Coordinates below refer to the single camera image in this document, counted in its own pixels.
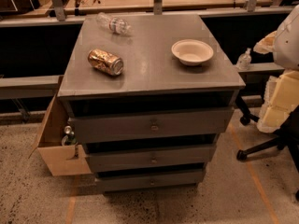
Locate cans in cardboard box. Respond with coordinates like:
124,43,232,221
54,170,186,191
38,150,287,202
62,126,77,146

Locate bottom grey drawer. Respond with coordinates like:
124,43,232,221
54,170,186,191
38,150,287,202
95,169,206,192

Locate clear sanitizer bottle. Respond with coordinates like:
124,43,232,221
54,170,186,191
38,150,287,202
236,48,251,70

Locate grey drawer cabinet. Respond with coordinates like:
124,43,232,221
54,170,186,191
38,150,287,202
58,14,245,178

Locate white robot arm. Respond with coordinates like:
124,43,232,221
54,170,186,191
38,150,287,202
253,5,299,70

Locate black office chair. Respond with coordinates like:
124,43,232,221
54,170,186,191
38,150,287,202
235,95,299,203

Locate clear plastic water bottle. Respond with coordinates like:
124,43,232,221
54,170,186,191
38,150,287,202
96,13,132,35

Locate white paper bowl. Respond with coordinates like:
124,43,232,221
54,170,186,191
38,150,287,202
171,39,214,66

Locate grey drawer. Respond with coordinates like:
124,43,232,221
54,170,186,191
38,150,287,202
86,144,216,173
95,169,206,192
69,107,234,144

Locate top grey drawer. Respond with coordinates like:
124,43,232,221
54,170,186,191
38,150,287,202
69,107,234,144

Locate gold soda can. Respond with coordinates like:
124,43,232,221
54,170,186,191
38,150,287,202
88,49,124,77

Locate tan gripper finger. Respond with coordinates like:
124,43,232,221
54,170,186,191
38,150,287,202
253,31,277,54

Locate middle grey drawer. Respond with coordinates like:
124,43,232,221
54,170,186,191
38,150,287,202
86,144,216,173

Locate cardboard box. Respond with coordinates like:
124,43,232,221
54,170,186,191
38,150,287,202
28,75,93,177

